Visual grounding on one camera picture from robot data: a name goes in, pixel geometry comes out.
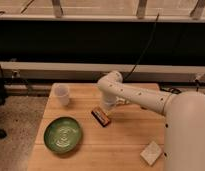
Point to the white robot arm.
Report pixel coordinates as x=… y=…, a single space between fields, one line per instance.
x=184 y=139

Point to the translucent plastic cup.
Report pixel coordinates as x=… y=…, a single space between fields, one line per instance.
x=62 y=93

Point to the wooden table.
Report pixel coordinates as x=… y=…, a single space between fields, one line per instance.
x=116 y=147

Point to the green ceramic bowl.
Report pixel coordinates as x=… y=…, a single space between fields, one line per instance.
x=62 y=135

